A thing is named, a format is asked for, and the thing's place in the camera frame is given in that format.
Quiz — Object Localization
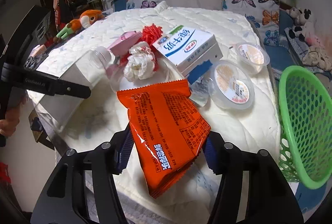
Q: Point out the blue patterned blanket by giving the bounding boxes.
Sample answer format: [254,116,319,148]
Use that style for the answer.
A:
[284,27,312,59]

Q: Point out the white blue milk carton box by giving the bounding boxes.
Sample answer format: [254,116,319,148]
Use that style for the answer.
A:
[152,27,224,85]

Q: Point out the blue bed sheet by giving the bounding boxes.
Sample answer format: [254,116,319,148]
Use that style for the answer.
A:
[265,10,332,100]

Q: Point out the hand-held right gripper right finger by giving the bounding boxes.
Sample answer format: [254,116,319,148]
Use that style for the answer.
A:
[202,132,304,224]

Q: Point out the green plastic basket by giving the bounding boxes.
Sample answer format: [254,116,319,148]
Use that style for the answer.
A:
[278,65,332,189]

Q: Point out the large butterfly print pillow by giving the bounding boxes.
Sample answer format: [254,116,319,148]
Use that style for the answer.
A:
[224,0,281,46]

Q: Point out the clear plastic bottle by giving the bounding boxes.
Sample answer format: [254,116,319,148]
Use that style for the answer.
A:
[88,46,166,93]

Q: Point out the orange snack packet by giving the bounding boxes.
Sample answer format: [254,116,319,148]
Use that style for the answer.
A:
[117,79,212,199]

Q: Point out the white paper box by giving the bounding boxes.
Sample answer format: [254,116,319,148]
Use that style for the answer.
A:
[36,54,109,133]

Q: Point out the person's left hand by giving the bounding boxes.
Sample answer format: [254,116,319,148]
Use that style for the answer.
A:
[0,103,26,137]

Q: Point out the white quilted blanket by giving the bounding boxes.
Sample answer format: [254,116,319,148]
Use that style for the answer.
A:
[27,1,282,224]

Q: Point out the orange plush toy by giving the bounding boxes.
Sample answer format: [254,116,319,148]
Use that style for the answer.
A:
[53,10,104,40]

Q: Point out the cream spotted cloth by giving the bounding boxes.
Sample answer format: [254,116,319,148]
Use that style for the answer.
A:
[302,45,332,71]

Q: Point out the clear plastic cup with lid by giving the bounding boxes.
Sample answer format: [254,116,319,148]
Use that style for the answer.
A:
[209,60,255,110]
[235,42,269,74]

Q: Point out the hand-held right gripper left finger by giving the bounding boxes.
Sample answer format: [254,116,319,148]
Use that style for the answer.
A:
[31,127,135,224]

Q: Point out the pink wrapper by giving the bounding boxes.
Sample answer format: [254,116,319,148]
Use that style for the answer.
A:
[106,31,143,54]

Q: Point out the clear crumpled wrapper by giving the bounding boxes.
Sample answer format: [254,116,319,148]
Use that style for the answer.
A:
[189,76,212,107]

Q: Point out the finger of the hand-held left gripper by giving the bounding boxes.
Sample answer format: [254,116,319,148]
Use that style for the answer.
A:
[2,63,92,100]

